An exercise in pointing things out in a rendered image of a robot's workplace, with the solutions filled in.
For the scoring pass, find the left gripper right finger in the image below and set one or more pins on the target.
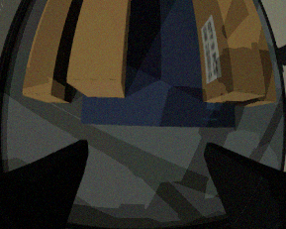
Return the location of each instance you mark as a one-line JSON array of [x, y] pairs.
[[253, 194]]

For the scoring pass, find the brown cardboard carton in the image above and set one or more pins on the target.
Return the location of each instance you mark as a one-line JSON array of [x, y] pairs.
[[97, 64], [46, 72], [230, 59], [270, 91]]

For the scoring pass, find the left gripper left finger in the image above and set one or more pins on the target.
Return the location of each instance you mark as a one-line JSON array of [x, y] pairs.
[[40, 195]]

